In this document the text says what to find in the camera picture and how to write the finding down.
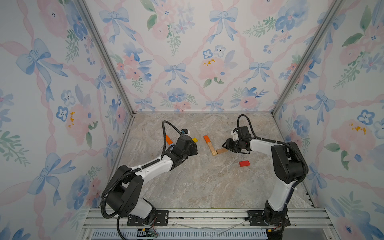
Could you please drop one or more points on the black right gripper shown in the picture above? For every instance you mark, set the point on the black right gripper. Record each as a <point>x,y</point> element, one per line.
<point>229,145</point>

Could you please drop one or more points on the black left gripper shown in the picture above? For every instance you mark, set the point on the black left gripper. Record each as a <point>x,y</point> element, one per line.
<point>193,146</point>

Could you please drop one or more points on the small orange block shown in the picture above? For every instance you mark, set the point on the small orange block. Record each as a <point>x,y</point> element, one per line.
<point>169,141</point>

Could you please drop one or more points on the red rectangular block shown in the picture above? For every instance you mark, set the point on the red rectangular block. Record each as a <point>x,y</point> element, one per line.
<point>244,163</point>

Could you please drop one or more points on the orange rectangular block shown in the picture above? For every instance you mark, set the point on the orange rectangular block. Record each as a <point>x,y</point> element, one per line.
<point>207,139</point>

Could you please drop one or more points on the long natural wood block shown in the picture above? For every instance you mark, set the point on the long natural wood block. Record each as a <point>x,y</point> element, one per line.
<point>211,147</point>

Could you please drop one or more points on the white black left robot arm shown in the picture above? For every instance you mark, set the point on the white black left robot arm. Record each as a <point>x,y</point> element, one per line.
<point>121,196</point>

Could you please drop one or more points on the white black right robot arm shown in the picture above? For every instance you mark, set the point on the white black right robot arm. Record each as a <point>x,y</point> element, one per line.
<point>289,166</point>

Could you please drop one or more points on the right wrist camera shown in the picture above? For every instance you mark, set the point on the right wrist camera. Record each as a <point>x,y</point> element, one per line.
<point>234,134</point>

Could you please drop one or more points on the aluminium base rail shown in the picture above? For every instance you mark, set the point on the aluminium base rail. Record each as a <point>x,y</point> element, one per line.
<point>212,224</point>

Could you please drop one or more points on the aluminium corner post right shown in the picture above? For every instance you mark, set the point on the aluminium corner post right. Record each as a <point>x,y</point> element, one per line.
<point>310,50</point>

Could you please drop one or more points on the aluminium corner post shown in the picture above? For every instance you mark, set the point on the aluminium corner post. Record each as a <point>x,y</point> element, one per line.
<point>310,50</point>
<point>94,32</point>

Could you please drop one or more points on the aluminium corner post left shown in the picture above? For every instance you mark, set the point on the aluminium corner post left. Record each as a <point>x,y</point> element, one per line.
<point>94,32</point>

